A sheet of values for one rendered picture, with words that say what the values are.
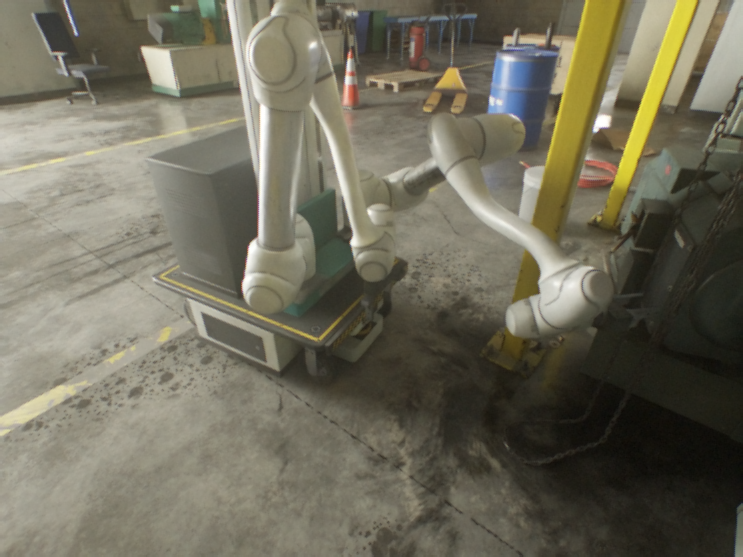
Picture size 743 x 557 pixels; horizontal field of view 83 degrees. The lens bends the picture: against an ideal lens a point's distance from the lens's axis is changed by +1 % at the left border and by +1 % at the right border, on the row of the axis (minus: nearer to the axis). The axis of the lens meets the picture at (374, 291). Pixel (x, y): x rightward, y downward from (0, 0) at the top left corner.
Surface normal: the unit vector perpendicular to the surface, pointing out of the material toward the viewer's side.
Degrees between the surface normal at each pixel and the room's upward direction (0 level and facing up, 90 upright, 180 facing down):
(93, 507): 0
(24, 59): 90
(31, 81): 90
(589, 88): 90
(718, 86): 90
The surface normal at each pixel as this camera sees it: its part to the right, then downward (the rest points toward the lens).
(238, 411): 0.00, -0.81
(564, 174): -0.62, 0.45
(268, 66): -0.08, 0.48
